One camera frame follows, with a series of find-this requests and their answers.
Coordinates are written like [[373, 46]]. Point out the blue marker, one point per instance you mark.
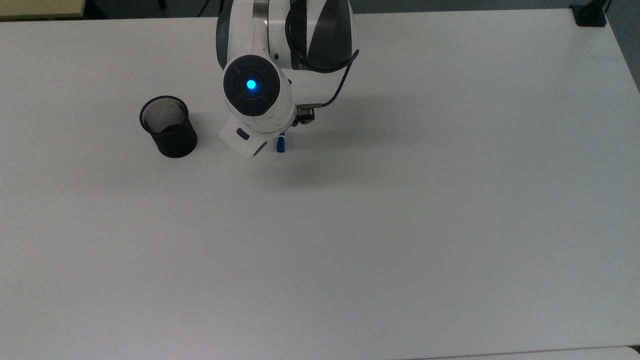
[[281, 144]]

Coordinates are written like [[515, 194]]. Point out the black corner clamp mount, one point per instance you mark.
[[590, 15]]

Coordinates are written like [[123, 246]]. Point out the light wooden desk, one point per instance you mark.
[[40, 9]]

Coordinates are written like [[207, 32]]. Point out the black mesh pen cup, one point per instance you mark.
[[172, 135]]

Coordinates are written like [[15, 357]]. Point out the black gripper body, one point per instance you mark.
[[305, 117]]

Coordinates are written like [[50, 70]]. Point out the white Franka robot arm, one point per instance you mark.
[[255, 65]]

